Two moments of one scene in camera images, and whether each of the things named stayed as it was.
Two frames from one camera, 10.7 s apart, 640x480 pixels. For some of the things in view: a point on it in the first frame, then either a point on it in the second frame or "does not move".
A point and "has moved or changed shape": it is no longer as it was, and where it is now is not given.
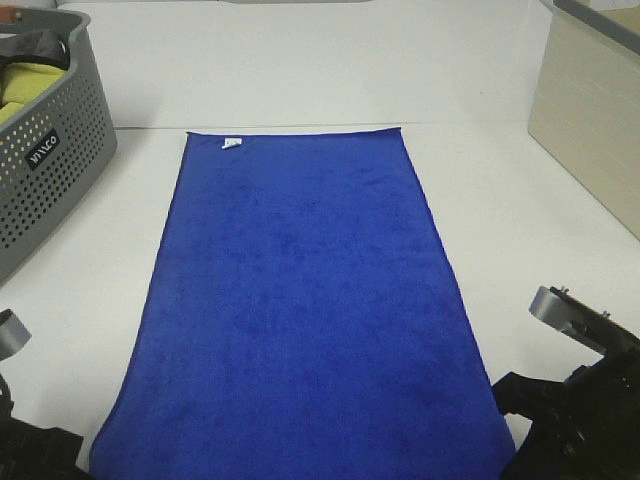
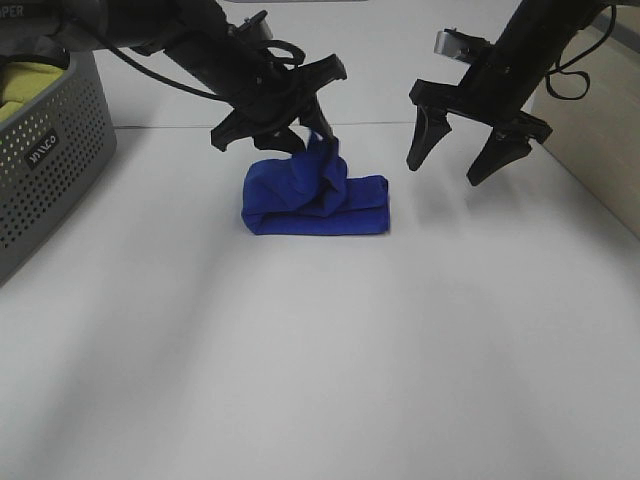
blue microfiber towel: (299, 319) has moved or changed shape
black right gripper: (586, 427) → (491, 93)
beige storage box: (586, 108) does not move
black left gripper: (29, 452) → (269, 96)
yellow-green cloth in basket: (24, 81) does not move
